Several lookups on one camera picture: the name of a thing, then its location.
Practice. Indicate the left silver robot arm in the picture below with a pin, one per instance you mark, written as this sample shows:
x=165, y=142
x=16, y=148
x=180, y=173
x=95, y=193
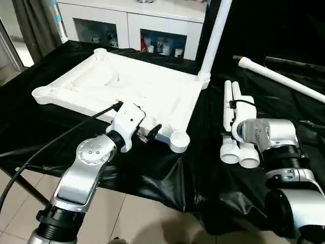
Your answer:
x=84, y=168

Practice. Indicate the white glass-door cabinet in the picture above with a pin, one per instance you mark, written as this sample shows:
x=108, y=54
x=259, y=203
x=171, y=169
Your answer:
x=132, y=15

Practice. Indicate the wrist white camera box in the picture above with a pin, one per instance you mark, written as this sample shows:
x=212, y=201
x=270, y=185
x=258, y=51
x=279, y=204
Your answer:
x=244, y=109
x=127, y=122

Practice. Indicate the grey curtain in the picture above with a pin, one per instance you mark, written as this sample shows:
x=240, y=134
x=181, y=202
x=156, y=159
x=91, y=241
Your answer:
x=35, y=25

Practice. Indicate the small white jar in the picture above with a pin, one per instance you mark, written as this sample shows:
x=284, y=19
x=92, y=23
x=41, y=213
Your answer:
x=179, y=52

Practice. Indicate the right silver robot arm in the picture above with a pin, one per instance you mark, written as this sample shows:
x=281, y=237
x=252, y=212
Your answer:
x=277, y=134

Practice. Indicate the black metal table frame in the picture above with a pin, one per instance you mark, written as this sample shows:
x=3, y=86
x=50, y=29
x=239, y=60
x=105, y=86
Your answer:
x=28, y=188

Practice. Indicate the light blue plastic item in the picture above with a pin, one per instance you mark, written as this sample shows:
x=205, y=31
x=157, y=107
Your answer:
x=58, y=18

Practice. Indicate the white plastic table leg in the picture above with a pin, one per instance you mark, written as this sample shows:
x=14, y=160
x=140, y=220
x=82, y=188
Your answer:
x=216, y=35
x=229, y=150
x=250, y=157
x=279, y=75

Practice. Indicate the white plastic table top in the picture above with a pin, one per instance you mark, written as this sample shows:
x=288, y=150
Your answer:
x=127, y=81

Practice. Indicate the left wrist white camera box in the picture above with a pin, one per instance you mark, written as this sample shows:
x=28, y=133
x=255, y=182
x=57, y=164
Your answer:
x=127, y=122

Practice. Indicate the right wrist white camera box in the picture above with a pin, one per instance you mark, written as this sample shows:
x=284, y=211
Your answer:
x=244, y=109

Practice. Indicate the black plastic mat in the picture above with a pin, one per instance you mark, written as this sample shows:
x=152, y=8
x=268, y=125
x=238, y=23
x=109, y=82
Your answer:
x=40, y=127

